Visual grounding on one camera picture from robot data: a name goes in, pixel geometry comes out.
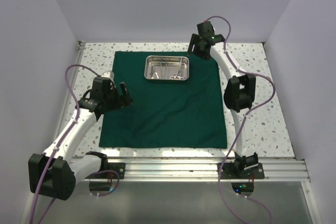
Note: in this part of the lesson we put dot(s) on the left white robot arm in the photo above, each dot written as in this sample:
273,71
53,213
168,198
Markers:
52,173

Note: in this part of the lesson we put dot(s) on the aluminium rail frame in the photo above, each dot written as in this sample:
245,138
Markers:
170,164

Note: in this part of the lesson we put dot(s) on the steel surgical scissors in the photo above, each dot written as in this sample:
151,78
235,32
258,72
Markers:
179,74

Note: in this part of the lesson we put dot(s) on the green surgical cloth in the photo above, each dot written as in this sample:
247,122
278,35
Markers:
186,113

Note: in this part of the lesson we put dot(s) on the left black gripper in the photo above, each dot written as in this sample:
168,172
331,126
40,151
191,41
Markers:
125,99

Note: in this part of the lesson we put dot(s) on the stainless steel tray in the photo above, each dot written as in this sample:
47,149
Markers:
173,62

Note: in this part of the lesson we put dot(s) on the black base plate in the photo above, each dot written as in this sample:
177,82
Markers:
117,167
230,171

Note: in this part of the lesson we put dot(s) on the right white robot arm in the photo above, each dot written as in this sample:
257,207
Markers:
239,96

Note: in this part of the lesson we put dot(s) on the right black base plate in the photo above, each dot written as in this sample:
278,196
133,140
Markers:
230,171

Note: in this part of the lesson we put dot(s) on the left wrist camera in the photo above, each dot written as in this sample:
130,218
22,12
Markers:
108,74

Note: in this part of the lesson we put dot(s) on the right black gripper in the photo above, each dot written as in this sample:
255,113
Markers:
194,40

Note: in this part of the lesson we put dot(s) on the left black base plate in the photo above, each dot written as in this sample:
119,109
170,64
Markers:
117,167

